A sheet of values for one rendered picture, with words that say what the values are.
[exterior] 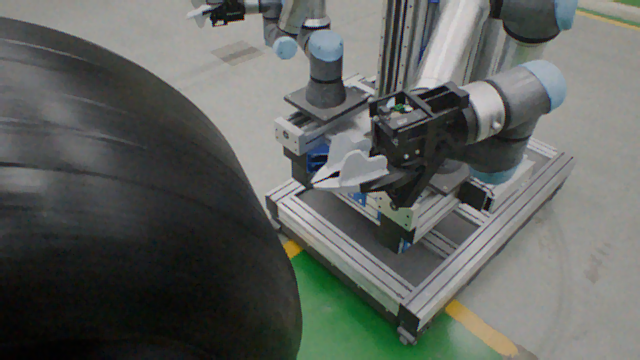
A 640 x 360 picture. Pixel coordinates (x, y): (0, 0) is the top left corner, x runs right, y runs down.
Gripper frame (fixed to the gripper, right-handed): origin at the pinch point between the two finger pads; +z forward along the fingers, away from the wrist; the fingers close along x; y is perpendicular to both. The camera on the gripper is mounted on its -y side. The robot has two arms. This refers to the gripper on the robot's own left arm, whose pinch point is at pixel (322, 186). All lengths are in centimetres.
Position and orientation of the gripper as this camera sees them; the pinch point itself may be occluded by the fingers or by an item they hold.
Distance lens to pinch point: 55.2
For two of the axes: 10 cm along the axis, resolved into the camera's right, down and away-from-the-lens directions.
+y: -1.1, -7.1, -7.0
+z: -9.0, 3.6, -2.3
